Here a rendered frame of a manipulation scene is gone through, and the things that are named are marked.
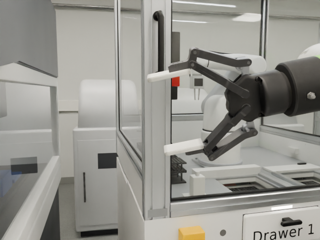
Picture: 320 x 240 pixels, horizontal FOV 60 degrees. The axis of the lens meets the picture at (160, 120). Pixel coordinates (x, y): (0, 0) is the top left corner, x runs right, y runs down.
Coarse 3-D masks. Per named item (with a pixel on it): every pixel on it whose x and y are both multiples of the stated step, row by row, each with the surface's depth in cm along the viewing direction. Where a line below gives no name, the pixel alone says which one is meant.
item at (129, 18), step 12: (120, 0) 144; (132, 0) 105; (120, 12) 145; (132, 12) 105; (120, 24) 147; (132, 24) 106; (120, 36) 148; (132, 36) 107; (120, 48) 150; (132, 48) 108; (120, 60) 151; (132, 60) 108; (120, 72) 153; (132, 72) 109; (120, 84) 154; (132, 84) 110; (120, 96) 156; (132, 96) 111; (120, 108) 157; (132, 108) 112; (120, 120) 159; (132, 120) 113; (132, 132) 113; (132, 144) 114
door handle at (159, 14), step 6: (156, 12) 76; (162, 12) 74; (156, 18) 76; (162, 18) 72; (162, 24) 72; (162, 30) 73; (162, 36) 73; (162, 42) 73; (162, 48) 73; (162, 54) 73; (162, 60) 73; (162, 66) 74; (156, 72) 78
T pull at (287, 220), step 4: (284, 220) 90; (288, 220) 89; (292, 220) 89; (296, 220) 89; (300, 220) 89; (280, 224) 88; (284, 224) 88; (288, 224) 88; (292, 224) 88; (296, 224) 89; (300, 224) 89
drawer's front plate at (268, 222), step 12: (252, 216) 89; (264, 216) 90; (276, 216) 91; (288, 216) 92; (300, 216) 93; (312, 216) 94; (252, 228) 89; (264, 228) 90; (276, 228) 91; (288, 228) 92; (312, 228) 95
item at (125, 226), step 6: (120, 192) 154; (120, 198) 155; (120, 204) 156; (120, 210) 157; (126, 210) 129; (120, 216) 158; (126, 216) 130; (120, 222) 159; (126, 222) 130; (120, 228) 160; (126, 228) 131; (132, 228) 109; (120, 234) 161; (126, 234) 131; (132, 234) 110
